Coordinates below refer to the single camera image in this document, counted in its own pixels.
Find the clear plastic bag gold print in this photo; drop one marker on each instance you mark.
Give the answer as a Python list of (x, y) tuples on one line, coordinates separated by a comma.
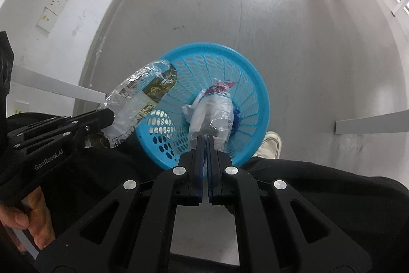
[(134, 100)]

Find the blue plastic basket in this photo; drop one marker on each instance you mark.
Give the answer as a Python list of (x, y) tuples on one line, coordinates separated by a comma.
[(249, 74)]

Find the person's black pants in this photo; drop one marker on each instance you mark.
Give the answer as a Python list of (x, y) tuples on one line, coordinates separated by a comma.
[(319, 186)]

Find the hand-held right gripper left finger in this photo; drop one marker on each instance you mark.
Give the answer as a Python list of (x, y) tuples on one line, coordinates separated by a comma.
[(200, 164)]

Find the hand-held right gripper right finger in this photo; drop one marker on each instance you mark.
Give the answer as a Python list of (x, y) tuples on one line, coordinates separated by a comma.
[(210, 164)]

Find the person's left hand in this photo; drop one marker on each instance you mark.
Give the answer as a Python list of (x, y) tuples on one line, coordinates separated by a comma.
[(41, 221)]

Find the clear plastic bag red print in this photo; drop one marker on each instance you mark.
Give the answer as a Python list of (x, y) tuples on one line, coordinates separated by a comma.
[(212, 113)]

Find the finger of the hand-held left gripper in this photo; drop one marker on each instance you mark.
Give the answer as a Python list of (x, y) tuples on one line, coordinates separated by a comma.
[(44, 124), (102, 119)]

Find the person's white shoe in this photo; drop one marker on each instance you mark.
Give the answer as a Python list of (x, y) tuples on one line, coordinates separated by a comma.
[(271, 145)]

